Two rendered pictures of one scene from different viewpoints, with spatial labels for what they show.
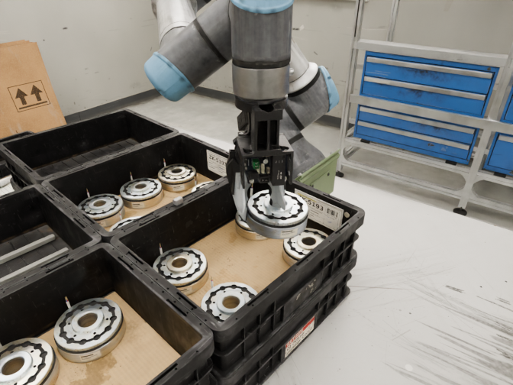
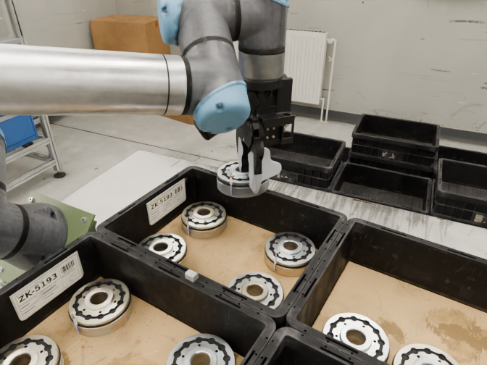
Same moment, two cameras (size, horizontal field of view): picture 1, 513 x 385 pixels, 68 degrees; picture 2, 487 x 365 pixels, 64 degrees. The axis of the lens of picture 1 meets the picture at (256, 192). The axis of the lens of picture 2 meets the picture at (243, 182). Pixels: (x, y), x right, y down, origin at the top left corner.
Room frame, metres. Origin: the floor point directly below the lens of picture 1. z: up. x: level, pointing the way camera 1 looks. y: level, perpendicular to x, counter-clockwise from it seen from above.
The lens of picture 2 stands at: (0.65, 0.62, 1.38)
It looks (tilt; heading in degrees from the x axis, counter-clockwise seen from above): 31 degrees down; 259
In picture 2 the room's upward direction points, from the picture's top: straight up
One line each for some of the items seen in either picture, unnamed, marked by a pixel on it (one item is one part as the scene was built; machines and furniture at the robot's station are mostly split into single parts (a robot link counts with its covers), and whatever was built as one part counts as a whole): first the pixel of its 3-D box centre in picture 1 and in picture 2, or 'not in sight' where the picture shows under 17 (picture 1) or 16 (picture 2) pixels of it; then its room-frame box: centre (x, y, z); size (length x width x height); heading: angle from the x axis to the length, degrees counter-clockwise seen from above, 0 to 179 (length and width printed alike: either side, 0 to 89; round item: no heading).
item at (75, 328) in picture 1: (88, 320); (355, 337); (0.41, 0.27, 0.86); 0.05 x 0.05 x 0.01
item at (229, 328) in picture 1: (244, 229); (224, 227); (0.58, 0.02, 0.92); 0.40 x 0.30 x 0.02; 137
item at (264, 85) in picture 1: (262, 79); (260, 64); (0.50, -0.01, 1.22); 0.08 x 0.08 x 0.05
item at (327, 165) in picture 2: not in sight; (293, 187); (0.10, -0.93, 0.37); 0.40 x 0.30 x 0.45; 144
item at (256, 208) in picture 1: (277, 206); (243, 171); (0.53, -0.04, 1.00); 0.10 x 0.10 x 0.01
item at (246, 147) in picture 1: (262, 138); (264, 110); (0.50, -0.01, 1.14); 0.09 x 0.08 x 0.12; 10
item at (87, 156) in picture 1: (95, 157); not in sight; (0.98, 0.46, 0.87); 0.40 x 0.30 x 0.11; 137
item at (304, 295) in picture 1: (245, 250); (225, 246); (0.58, 0.02, 0.87); 0.40 x 0.30 x 0.11; 137
